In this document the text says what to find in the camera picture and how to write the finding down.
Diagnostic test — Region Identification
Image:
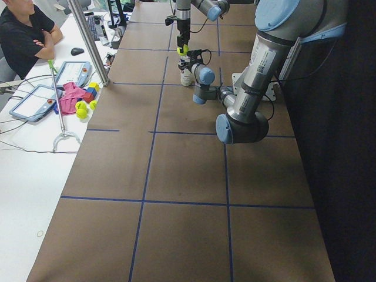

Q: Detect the pink cloth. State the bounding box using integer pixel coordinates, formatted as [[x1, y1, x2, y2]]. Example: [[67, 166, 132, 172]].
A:
[[59, 82, 86, 115]]

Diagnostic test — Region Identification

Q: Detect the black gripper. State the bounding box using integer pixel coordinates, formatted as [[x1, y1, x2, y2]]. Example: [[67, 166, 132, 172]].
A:
[[177, 19, 191, 49], [178, 57, 193, 72]]

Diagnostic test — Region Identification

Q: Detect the teach pendant tablet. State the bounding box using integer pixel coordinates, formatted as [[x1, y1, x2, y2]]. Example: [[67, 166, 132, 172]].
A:
[[55, 61, 92, 87], [9, 85, 56, 122]]

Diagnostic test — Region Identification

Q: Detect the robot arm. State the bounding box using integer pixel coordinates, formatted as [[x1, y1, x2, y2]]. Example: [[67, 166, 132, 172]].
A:
[[172, 0, 230, 54], [165, 1, 348, 144]]

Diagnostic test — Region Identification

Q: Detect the red blue cube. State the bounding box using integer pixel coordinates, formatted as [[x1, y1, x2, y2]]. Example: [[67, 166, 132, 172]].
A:
[[82, 87, 97, 103]]

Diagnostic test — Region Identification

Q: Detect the near teach pendant tablet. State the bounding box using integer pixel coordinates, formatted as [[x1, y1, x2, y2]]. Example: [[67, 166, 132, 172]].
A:
[[9, 85, 56, 122]]

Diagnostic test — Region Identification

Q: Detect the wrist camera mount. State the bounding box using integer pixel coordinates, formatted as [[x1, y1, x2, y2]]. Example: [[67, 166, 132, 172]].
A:
[[164, 15, 177, 26]]

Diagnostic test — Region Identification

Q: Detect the black camera cable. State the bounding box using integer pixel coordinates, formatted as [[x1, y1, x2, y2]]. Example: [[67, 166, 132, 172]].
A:
[[192, 48, 213, 66], [189, 16, 220, 35]]

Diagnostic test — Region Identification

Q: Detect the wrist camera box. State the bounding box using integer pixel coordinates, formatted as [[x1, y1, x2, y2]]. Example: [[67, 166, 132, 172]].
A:
[[187, 49, 203, 61]]

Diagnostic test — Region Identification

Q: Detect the black keyboard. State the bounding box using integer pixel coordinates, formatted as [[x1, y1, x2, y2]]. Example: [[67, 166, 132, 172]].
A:
[[86, 15, 100, 41]]

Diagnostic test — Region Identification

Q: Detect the far teach pendant tablet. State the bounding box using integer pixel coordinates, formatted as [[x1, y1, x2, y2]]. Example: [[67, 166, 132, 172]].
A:
[[55, 61, 92, 87]]

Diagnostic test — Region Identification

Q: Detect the metal reacher grabber tool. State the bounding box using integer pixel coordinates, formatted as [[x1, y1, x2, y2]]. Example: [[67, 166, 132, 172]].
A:
[[48, 59, 81, 153]]

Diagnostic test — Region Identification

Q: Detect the black computer mouse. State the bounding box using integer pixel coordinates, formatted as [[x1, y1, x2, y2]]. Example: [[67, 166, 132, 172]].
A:
[[70, 48, 85, 56]]

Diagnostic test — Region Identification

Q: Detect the seated person in black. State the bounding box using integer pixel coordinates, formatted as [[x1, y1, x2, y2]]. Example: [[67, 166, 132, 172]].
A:
[[1, 1, 63, 79]]

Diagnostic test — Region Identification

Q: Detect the yellow cube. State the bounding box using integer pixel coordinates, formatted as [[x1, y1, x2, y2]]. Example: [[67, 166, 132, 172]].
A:
[[87, 82, 100, 93]]

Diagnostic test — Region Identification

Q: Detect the spare tennis ball on desk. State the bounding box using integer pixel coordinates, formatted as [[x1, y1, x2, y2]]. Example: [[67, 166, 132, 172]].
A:
[[75, 100, 88, 112]]

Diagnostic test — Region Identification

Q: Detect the black computer monitor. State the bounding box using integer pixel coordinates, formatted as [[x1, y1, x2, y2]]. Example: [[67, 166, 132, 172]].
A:
[[107, 0, 127, 29]]

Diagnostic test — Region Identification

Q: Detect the aluminium frame post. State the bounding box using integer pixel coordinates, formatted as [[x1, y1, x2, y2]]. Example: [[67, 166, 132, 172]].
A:
[[67, 0, 109, 86]]

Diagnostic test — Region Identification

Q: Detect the white side desk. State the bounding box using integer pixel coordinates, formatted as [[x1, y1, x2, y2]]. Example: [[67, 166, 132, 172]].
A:
[[0, 11, 133, 282]]

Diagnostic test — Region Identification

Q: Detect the tennis ball can holder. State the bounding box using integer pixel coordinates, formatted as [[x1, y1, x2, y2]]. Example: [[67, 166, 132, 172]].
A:
[[178, 56, 192, 87]]

